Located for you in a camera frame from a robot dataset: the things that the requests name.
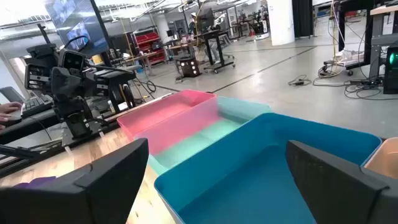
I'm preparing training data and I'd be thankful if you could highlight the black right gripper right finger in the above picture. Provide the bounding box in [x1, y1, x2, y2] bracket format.
[285, 139, 398, 224]

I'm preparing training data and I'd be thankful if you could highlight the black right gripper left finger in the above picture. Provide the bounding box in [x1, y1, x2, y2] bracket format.
[0, 138, 149, 224]

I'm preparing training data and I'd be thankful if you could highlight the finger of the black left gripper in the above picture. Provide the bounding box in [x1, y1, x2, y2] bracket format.
[65, 67, 82, 96]
[50, 67, 68, 97]

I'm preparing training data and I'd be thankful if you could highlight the black keyboard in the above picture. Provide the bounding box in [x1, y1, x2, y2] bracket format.
[21, 95, 54, 118]

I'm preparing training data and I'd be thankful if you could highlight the person's hand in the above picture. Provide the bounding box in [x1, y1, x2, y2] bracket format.
[0, 101, 23, 130]

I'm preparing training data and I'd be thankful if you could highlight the purple folded cloth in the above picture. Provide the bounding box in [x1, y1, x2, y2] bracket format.
[12, 175, 57, 189]

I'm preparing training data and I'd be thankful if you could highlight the black side desk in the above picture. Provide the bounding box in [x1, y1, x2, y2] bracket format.
[0, 107, 62, 146]

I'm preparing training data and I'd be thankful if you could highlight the large black monitor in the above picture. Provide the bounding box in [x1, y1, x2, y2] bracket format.
[44, 0, 110, 59]

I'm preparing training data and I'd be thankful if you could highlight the orange plastic bin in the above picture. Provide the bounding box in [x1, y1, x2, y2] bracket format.
[362, 136, 398, 180]

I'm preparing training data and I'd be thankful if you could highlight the red storage bin shelf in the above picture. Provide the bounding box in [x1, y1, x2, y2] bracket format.
[134, 30, 168, 65]

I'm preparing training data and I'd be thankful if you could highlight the pink plastic bin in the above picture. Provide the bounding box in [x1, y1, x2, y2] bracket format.
[117, 89, 218, 156]

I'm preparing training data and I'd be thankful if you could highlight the blue plastic bin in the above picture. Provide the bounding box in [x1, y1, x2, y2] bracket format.
[154, 112, 382, 224]

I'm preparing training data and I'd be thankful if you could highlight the black cart with lights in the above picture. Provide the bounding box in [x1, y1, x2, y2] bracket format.
[178, 55, 202, 78]

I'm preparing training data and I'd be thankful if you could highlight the black power strip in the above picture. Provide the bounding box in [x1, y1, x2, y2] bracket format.
[349, 79, 384, 87]

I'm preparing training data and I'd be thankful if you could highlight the black computer tower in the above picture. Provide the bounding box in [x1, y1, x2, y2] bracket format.
[382, 46, 398, 95]

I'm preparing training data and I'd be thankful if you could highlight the teal plastic bin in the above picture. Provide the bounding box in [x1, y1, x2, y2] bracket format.
[147, 96, 273, 175]

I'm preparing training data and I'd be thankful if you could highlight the black standing desk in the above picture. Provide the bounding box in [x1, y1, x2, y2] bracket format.
[198, 29, 236, 75]

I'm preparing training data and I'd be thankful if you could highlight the grey workbench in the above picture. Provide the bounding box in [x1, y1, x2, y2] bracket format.
[368, 4, 398, 78]

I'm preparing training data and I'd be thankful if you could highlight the black curtain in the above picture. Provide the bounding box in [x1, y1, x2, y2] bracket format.
[292, 0, 314, 39]

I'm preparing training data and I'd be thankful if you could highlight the white building pillar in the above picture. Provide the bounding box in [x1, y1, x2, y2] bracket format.
[266, 0, 295, 47]

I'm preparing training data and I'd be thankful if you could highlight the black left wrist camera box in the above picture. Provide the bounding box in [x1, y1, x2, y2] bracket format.
[58, 49, 87, 75]

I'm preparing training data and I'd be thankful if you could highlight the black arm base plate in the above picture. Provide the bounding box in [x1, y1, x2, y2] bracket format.
[60, 119, 121, 147]

